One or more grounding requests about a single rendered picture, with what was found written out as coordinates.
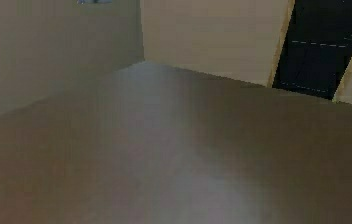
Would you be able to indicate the black room door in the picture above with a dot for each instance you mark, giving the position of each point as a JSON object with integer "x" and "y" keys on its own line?
{"x": 317, "y": 46}

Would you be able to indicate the framed wall picture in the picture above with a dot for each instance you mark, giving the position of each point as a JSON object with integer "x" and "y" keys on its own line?
{"x": 94, "y": 1}

